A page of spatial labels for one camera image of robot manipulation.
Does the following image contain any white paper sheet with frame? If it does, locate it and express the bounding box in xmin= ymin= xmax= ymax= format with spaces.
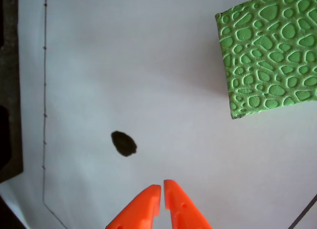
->
xmin=0 ymin=0 xmax=317 ymax=229

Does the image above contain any green textured foam block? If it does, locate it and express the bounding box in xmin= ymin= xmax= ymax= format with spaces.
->
xmin=214 ymin=0 xmax=317 ymax=120

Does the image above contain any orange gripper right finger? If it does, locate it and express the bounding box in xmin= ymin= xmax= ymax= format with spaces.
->
xmin=163 ymin=179 xmax=212 ymax=229

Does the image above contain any black dot mark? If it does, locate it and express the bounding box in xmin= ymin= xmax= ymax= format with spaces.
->
xmin=110 ymin=131 xmax=138 ymax=158

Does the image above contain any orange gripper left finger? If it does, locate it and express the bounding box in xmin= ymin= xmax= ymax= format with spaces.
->
xmin=105 ymin=184 xmax=162 ymax=229

